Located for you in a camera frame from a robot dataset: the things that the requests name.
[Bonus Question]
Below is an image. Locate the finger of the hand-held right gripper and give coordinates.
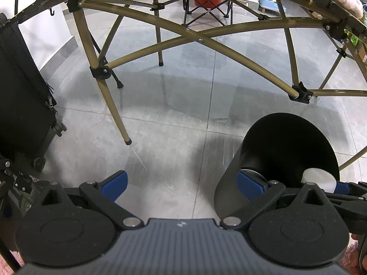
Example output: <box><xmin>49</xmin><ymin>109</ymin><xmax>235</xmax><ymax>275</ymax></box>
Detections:
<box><xmin>323</xmin><ymin>192</ymin><xmax>367</xmax><ymax>215</ymax></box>
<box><xmin>334</xmin><ymin>181</ymin><xmax>367</xmax><ymax>199</ymax></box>

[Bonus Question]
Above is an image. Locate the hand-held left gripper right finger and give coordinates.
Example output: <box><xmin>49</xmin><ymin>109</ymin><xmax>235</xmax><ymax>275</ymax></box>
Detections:
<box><xmin>221</xmin><ymin>170</ymin><xmax>326</xmax><ymax>231</ymax></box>

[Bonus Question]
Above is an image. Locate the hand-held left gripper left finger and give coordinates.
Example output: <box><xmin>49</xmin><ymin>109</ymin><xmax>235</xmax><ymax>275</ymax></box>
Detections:
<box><xmin>40</xmin><ymin>170</ymin><xmax>144</xmax><ymax>231</ymax></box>

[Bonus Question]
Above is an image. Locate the black round bin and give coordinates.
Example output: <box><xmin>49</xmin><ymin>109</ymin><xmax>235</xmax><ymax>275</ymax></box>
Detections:
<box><xmin>214</xmin><ymin>113</ymin><xmax>341</xmax><ymax>227</ymax></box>

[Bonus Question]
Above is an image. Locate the white round ball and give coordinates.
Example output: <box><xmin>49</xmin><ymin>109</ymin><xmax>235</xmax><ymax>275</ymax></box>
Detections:
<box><xmin>301</xmin><ymin>168</ymin><xmax>336</xmax><ymax>194</ymax></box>

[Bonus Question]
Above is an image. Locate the black tripod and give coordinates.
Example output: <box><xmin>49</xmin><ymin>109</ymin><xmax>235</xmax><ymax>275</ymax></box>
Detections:
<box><xmin>14</xmin><ymin>0</ymin><xmax>124</xmax><ymax>89</ymax></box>

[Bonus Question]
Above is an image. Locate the tan slatted folding table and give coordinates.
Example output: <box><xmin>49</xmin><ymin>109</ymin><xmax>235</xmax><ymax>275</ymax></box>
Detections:
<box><xmin>13</xmin><ymin>0</ymin><xmax>367</xmax><ymax>175</ymax></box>

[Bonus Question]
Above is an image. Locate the black suitcase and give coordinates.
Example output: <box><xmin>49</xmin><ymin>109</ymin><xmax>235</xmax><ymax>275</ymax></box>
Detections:
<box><xmin>0</xmin><ymin>13</ymin><xmax>68</xmax><ymax>172</ymax></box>

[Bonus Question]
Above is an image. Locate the blue plastic container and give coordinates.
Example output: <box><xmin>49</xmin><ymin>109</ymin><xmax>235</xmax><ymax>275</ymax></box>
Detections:
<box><xmin>259</xmin><ymin>0</ymin><xmax>286</xmax><ymax>13</ymax></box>

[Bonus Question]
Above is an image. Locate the red plastic basin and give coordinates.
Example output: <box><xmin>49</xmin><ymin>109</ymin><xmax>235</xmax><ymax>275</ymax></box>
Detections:
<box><xmin>194</xmin><ymin>0</ymin><xmax>222</xmax><ymax>8</ymax></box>

